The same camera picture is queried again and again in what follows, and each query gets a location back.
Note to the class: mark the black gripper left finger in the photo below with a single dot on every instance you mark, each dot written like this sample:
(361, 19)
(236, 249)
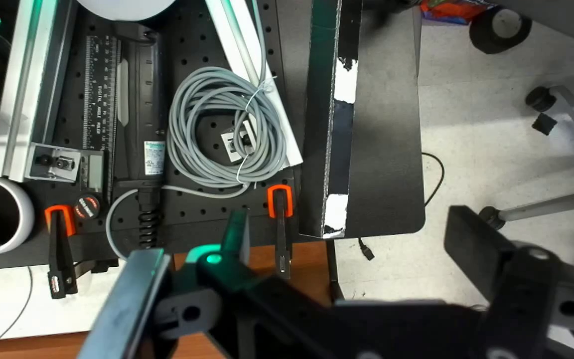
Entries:
(248, 300)

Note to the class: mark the red plastic object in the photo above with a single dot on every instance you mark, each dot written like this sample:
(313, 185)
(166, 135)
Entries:
(449, 11)

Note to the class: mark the black orange bar clamp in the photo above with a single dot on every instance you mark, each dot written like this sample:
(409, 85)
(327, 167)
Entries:
(60, 253)
(279, 233)

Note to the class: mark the round black red button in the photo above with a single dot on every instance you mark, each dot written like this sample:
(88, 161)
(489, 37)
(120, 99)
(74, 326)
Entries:
(88, 207)

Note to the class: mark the aluminium extrusion rail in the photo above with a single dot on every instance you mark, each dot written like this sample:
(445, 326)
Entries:
(24, 87)
(248, 47)

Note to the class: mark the black power strip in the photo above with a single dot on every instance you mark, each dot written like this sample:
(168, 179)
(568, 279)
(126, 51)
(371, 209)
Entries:
(100, 87)

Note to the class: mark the silver tape piece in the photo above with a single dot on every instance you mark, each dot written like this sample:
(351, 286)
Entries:
(345, 81)
(335, 217)

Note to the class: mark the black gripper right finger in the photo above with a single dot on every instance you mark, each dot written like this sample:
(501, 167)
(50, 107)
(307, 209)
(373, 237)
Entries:
(527, 286)

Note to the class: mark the black round wheel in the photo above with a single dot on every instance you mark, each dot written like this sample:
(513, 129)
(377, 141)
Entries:
(499, 31)

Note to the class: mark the small silver knob box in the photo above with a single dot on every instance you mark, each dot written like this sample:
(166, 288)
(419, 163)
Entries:
(52, 163)

